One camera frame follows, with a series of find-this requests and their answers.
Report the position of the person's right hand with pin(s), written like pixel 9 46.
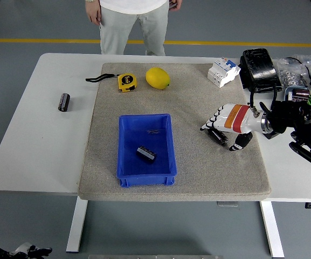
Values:
pixel 93 13

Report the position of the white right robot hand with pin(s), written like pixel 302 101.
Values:
pixel 236 118

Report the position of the person's left hand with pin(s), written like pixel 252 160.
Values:
pixel 179 3

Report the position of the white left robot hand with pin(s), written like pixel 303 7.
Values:
pixel 26 248

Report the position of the dark handheld phone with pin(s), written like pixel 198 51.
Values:
pixel 172 5

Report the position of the dark cylindrical battery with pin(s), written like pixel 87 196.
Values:
pixel 146 155
pixel 220 137
pixel 300 94
pixel 64 102

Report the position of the blue plastic box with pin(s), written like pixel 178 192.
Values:
pixel 133 135

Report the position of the person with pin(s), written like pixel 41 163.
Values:
pixel 117 27

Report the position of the grey-brown mat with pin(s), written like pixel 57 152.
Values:
pixel 198 94

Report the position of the white circuit breaker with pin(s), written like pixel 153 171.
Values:
pixel 222 71

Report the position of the black wrapped device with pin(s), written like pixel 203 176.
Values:
pixel 260 70

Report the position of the white table leg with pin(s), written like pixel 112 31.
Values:
pixel 272 229
pixel 77 224

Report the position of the plastic bag of metal nuts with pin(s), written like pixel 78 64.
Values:
pixel 290 75

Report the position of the yellow tape measure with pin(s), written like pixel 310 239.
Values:
pixel 127 82

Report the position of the thin metal tool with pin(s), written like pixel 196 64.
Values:
pixel 303 80

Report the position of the yellow lemon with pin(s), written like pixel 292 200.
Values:
pixel 157 77

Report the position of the grey under-table bracket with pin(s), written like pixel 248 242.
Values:
pixel 227 203

